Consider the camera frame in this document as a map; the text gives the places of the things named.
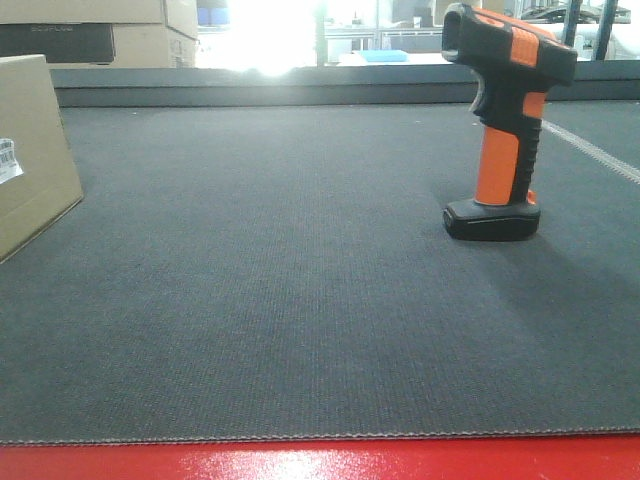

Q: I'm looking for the orange black barcode scanner gun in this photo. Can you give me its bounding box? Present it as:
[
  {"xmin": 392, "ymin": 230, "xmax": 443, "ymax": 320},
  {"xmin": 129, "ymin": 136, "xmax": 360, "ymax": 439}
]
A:
[{"xmin": 442, "ymin": 3, "xmax": 577, "ymax": 241}]

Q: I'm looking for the brown cardboard package box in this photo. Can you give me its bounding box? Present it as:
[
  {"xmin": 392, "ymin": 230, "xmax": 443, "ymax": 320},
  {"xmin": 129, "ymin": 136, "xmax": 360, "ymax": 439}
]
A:
[{"xmin": 1, "ymin": 55, "xmax": 84, "ymax": 261}]

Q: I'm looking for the lower stacked cardboard box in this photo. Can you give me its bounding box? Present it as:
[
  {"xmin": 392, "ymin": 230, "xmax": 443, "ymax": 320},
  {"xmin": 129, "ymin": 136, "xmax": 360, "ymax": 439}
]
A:
[{"xmin": 1, "ymin": 23, "xmax": 196, "ymax": 69}]

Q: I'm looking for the stacked cardboard box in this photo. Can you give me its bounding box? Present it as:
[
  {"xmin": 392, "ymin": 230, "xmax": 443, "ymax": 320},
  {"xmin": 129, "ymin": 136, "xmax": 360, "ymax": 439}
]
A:
[
  {"xmin": 1, "ymin": 0, "xmax": 198, "ymax": 38},
  {"xmin": 1, "ymin": 23, "xmax": 196, "ymax": 69}
]

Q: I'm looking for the upper stacked cardboard box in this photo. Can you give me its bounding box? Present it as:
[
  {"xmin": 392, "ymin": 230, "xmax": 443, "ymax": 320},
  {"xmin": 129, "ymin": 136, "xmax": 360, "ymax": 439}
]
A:
[{"xmin": 1, "ymin": 0, "xmax": 198, "ymax": 38}]

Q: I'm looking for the dark grey fabric mat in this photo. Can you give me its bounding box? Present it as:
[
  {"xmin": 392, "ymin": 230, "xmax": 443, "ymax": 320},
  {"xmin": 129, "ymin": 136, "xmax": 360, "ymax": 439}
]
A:
[{"xmin": 1, "ymin": 101, "xmax": 639, "ymax": 444}]

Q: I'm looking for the white barcode shipping label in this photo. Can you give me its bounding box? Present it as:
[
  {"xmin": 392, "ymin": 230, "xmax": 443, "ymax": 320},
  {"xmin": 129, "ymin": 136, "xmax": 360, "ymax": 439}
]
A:
[{"xmin": 0, "ymin": 138, "xmax": 24, "ymax": 184}]

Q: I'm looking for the dark raised conveyor edge rail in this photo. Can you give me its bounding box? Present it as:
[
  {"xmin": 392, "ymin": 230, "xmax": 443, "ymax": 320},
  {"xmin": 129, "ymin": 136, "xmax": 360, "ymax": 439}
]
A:
[{"xmin": 49, "ymin": 59, "xmax": 640, "ymax": 109}]

